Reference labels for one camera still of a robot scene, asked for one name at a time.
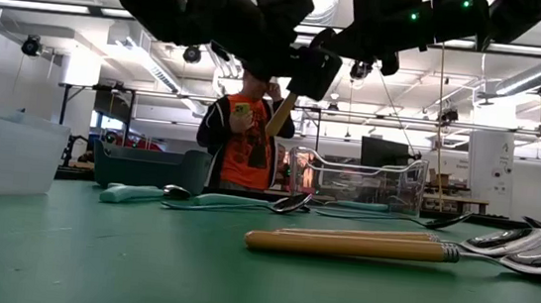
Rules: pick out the yellow-green phone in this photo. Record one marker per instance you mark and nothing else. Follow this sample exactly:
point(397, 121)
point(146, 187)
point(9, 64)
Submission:
point(242, 109)

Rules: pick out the black monitor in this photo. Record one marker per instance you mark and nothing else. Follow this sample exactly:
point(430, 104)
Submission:
point(385, 152)

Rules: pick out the person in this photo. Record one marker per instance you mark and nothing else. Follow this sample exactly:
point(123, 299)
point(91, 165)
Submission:
point(245, 154)

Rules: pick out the clear plastic bin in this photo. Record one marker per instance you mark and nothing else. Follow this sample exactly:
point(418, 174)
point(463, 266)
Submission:
point(416, 190)

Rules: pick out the wooden bench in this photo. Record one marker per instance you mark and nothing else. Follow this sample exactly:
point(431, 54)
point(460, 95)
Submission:
point(455, 200)

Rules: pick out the grey-blue plastic bin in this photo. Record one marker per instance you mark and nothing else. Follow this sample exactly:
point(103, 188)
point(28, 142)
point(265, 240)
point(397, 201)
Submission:
point(149, 170)

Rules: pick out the green table mat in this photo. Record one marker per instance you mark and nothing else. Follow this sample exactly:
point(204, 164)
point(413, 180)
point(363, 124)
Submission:
point(140, 268)

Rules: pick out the frosted white plastic bin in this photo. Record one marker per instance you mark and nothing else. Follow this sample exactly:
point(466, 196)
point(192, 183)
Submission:
point(1, 155)

